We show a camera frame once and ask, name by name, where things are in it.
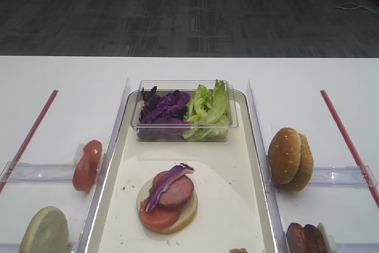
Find sesame top bun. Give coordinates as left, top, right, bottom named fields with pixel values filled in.
left=268, top=127, right=301, bottom=184

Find green lettuce pile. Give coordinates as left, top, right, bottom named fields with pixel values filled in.
left=182, top=80, right=230, bottom=141

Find tomato slice on bun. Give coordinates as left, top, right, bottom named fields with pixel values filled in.
left=139, top=200, right=181, bottom=229

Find white pusher block tomato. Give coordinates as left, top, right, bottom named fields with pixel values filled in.
left=73, top=143, right=85, bottom=166

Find upright tomato slices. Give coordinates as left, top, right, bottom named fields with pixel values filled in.
left=72, top=140, right=102, bottom=191

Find upright meat patties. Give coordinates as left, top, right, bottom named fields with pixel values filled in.
left=286, top=222, right=327, bottom=253

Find white pusher block patties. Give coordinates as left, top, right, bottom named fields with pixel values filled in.
left=317, top=222, right=337, bottom=253

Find clear plastic salad container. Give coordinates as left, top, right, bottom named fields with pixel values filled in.
left=130, top=79, right=238, bottom=142

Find purple cabbage pile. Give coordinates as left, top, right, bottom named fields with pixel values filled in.
left=138, top=87, right=191, bottom=141

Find purple cabbage strip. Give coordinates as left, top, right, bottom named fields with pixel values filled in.
left=144, top=163, right=195, bottom=212

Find sausage patty on bun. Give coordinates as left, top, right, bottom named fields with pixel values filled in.
left=158, top=175, right=194, bottom=210

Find bottom bun on tray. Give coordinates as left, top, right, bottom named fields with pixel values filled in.
left=136, top=171, right=198, bottom=234

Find metal serving tray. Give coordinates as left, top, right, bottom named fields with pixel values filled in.
left=82, top=91, right=275, bottom=252

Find right red strip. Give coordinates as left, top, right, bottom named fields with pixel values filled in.
left=320, top=89, right=378, bottom=206

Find red strip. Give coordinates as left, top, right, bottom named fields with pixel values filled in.
left=320, top=89, right=378, bottom=206
left=0, top=89, right=59, bottom=192

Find food scrap on tray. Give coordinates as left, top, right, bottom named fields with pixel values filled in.
left=229, top=248, right=248, bottom=253

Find right upper clear holder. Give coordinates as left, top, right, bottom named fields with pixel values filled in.
left=307, top=166, right=377, bottom=188

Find clear holder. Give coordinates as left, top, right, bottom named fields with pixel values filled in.
left=307, top=166, right=377, bottom=188
left=1, top=155, right=83, bottom=183
left=326, top=235, right=378, bottom=253

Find left upper clear holder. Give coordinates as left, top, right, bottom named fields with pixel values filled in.
left=1, top=155, right=83, bottom=183

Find left red strip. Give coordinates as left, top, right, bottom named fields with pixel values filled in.
left=0, top=89, right=59, bottom=192

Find upright bun half left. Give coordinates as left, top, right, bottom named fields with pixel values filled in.
left=19, top=206, right=69, bottom=253

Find right lower clear holder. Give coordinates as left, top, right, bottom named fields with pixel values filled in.
left=326, top=235, right=378, bottom=253

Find right long clear rail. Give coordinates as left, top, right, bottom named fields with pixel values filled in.
left=246, top=80, right=289, bottom=253

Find long clear rail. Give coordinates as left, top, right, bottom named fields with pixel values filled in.
left=71, top=81, right=131, bottom=252
left=246, top=80, right=289, bottom=253

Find left long clear rail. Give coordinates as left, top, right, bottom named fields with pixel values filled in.
left=71, top=81, right=131, bottom=252

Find white cable on floor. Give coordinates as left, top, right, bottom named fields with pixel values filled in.
left=333, top=0, right=379, bottom=14

